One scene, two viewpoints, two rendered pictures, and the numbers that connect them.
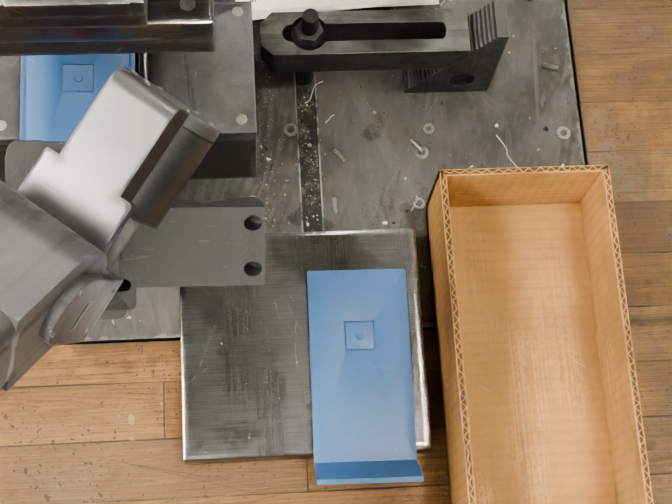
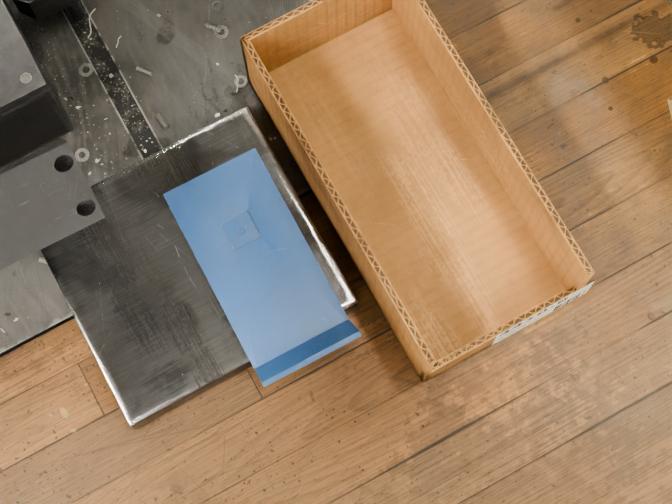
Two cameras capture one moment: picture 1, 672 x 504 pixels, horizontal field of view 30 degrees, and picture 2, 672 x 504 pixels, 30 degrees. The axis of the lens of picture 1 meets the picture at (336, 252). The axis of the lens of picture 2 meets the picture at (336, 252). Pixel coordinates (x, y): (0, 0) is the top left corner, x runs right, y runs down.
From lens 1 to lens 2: 0.06 m
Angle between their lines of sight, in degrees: 5
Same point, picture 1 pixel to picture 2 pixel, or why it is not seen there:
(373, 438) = (298, 319)
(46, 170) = not seen: outside the picture
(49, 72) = not seen: outside the picture
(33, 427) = not seen: outside the picture
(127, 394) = (49, 391)
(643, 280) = (484, 53)
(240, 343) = (132, 292)
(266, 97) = (48, 49)
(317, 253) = (165, 173)
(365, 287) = (225, 183)
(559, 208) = (375, 23)
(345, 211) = (175, 121)
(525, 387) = (420, 204)
